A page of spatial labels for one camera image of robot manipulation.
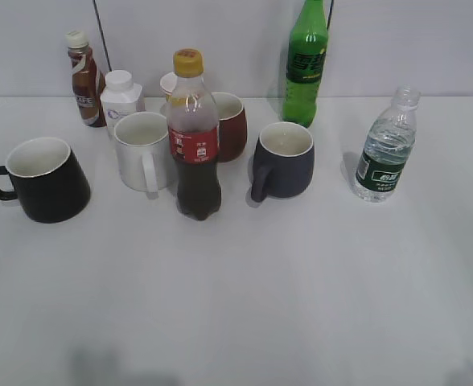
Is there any black mug white interior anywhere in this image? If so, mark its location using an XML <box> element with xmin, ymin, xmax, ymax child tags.
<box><xmin>0</xmin><ymin>137</ymin><xmax>91</xmax><ymax>224</ymax></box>

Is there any dark blue-grey mug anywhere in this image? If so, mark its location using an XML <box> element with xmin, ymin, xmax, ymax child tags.
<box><xmin>250</xmin><ymin>121</ymin><xmax>315</xmax><ymax>203</ymax></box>

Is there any dark red mug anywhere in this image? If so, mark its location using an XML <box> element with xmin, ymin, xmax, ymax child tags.
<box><xmin>212</xmin><ymin>92</ymin><xmax>248</xmax><ymax>162</ymax></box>

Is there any cola bottle yellow cap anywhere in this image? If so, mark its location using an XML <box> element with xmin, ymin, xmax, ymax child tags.
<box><xmin>167</xmin><ymin>48</ymin><xmax>221</xmax><ymax>220</ymax></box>

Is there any white ceramic mug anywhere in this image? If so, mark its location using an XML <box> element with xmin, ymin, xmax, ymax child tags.
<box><xmin>113</xmin><ymin>112</ymin><xmax>177</xmax><ymax>195</ymax></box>

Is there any white plastic bottle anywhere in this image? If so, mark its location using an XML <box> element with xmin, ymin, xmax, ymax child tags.
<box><xmin>100</xmin><ymin>70</ymin><xmax>145</xmax><ymax>140</ymax></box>

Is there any green soda bottle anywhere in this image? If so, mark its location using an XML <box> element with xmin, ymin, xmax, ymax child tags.
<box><xmin>282</xmin><ymin>0</ymin><xmax>328</xmax><ymax>128</ymax></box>

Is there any clear water bottle green label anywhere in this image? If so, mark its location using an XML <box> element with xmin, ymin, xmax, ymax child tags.
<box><xmin>354</xmin><ymin>85</ymin><xmax>421</xmax><ymax>203</ymax></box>

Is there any brown coffee drink bottle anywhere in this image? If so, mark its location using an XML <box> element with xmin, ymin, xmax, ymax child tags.
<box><xmin>66</xmin><ymin>31</ymin><xmax>106</xmax><ymax>128</ymax></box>

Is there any thin black cable left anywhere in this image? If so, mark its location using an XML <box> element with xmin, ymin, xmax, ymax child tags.
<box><xmin>92</xmin><ymin>0</ymin><xmax>114</xmax><ymax>71</ymax></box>

